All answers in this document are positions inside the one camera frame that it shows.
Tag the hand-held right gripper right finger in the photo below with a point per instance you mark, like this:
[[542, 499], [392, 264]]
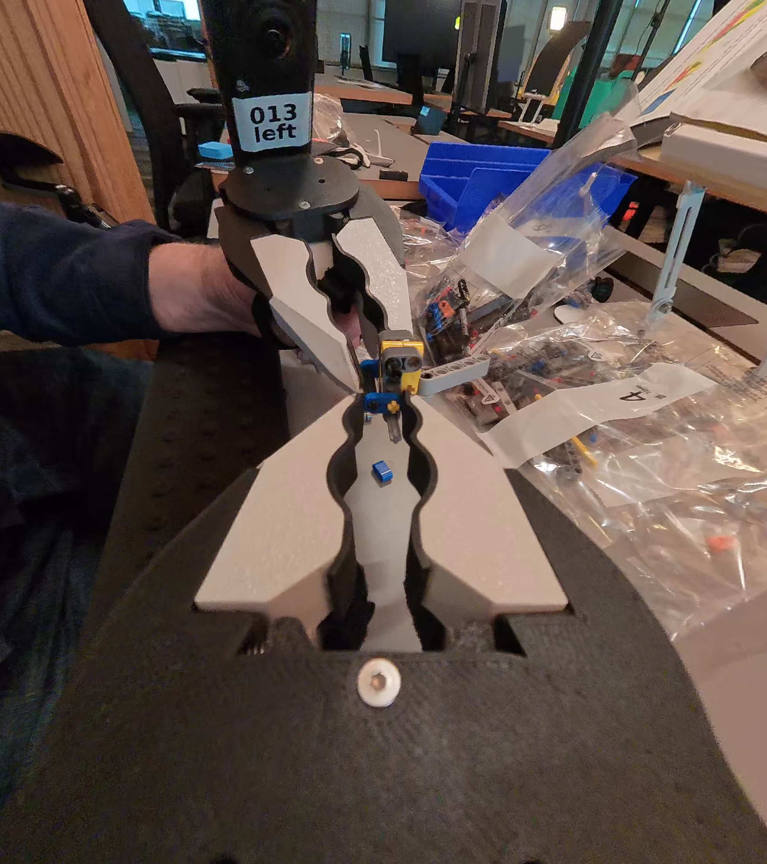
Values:
[[491, 540]]

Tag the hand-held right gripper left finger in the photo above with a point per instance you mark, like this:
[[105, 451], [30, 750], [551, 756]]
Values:
[[268, 540]]

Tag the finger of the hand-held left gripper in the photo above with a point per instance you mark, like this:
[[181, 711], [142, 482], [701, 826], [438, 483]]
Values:
[[295, 297], [380, 270]]

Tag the yellow and black lego assembly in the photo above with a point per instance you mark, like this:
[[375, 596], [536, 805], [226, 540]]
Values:
[[393, 371]]

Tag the small blue lego tile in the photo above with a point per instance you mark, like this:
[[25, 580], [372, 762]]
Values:
[[382, 471]]

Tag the light grey lego beam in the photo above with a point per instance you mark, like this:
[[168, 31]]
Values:
[[454, 376]]

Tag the clear lego parts bag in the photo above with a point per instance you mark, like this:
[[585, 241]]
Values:
[[424, 236]]

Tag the person's left hand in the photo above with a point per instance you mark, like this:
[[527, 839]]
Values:
[[201, 290]]

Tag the crumpled clear bag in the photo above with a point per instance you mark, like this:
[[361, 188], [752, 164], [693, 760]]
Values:
[[329, 121]]

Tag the small black object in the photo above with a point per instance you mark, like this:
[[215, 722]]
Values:
[[393, 175]]

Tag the white plastic object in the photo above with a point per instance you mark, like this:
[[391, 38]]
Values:
[[380, 152]]

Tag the blue plastic bin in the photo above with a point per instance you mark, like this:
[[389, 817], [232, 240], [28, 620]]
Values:
[[491, 182]]

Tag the black office chair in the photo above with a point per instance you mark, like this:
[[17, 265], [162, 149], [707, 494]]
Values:
[[154, 121]]

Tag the teal box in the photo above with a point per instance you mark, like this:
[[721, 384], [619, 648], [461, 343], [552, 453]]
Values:
[[427, 118]]

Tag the white disc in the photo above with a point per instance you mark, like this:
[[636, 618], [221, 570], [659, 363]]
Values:
[[572, 314]]

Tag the computer monitor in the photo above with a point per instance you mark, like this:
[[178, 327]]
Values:
[[424, 27]]

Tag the black knob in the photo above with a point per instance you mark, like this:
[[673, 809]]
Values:
[[602, 290]]

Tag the wooden cabinet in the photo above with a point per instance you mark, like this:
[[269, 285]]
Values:
[[52, 81]]

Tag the black chair armrest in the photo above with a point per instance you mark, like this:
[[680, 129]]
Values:
[[19, 162]]

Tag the black leaning board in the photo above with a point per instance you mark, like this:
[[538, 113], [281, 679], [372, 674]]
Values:
[[555, 54]]

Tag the black metal pole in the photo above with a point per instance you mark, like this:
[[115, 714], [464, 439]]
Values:
[[586, 67]]

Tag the grey book stand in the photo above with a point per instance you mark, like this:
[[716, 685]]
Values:
[[680, 277]]

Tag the instruction booklet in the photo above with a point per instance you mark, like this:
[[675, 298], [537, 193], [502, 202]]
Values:
[[714, 61]]

